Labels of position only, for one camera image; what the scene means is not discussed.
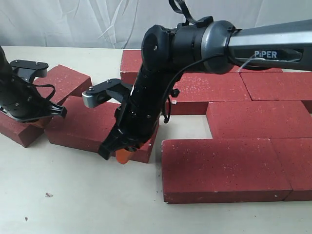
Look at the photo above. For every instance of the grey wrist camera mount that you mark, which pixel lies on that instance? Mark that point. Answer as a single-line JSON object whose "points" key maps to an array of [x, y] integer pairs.
{"points": [[103, 92]]}

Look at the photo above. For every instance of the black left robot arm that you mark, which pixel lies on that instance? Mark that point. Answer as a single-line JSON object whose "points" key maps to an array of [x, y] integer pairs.
{"points": [[7, 69]]}

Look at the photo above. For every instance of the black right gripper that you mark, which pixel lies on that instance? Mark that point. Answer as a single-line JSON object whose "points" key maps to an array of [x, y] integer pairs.
{"points": [[137, 119]]}

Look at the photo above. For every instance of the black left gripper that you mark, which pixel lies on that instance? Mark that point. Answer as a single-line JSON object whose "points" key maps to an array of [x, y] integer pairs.
{"points": [[21, 101]]}

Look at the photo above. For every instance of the red brick middle row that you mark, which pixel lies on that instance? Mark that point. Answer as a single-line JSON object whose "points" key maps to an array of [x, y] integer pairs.
{"points": [[259, 119]]}

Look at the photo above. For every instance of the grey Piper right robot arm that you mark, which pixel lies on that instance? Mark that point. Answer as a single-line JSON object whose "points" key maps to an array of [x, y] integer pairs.
{"points": [[214, 49]]}

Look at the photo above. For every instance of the red brick with white chip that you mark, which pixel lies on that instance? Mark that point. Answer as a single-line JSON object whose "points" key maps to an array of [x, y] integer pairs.
{"points": [[198, 90]]}

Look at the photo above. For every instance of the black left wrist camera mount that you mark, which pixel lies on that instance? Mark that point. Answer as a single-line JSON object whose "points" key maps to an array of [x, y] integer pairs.
{"points": [[29, 70]]}

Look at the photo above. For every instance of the white backdrop cloth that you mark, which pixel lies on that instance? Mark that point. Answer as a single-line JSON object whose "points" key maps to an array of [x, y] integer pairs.
{"points": [[122, 23]]}

